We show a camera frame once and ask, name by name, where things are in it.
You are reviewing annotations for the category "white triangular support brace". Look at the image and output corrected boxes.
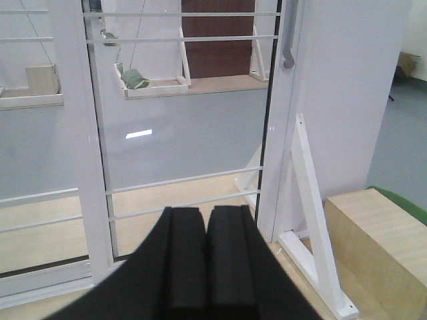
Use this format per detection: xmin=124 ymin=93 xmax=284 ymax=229
xmin=278 ymin=113 xmax=359 ymax=319

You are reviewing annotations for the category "white wooden base frame left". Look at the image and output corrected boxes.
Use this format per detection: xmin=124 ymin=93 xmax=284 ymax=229
xmin=1 ymin=64 xmax=64 ymax=111

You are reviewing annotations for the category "white door jamb frame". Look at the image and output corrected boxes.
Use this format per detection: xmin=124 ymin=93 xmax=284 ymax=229
xmin=273 ymin=0 xmax=413 ymax=243

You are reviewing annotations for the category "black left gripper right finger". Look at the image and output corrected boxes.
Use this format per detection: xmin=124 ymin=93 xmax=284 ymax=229
xmin=207 ymin=205 xmax=320 ymax=319

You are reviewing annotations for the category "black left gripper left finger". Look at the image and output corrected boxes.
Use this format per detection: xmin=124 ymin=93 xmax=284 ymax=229
xmin=48 ymin=207 xmax=204 ymax=319

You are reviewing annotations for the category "light wooden box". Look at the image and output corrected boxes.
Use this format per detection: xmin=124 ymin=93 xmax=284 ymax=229
xmin=324 ymin=189 xmax=426 ymax=319

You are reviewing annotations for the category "white rear support brace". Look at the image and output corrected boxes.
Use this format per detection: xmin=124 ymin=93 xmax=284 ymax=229
xmin=235 ymin=145 xmax=262 ymax=208

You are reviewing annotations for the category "dark red wooden door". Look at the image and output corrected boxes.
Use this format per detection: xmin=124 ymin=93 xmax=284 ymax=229
xmin=181 ymin=0 xmax=256 ymax=79

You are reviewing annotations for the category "green sandbag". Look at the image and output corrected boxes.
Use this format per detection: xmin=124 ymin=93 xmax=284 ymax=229
xmin=121 ymin=69 xmax=150 ymax=89

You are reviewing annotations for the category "white framed transparent sliding door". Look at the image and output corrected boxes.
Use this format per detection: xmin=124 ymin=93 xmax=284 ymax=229
xmin=55 ymin=0 xmax=306 ymax=289

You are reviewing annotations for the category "grey metal door handle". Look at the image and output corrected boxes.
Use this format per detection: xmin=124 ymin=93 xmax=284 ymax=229
xmin=282 ymin=0 xmax=298 ymax=69

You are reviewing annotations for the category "white wooden base frame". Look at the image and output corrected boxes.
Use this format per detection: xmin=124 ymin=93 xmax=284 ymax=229
xmin=113 ymin=27 xmax=192 ymax=99
xmin=1 ymin=64 xmax=64 ymax=111

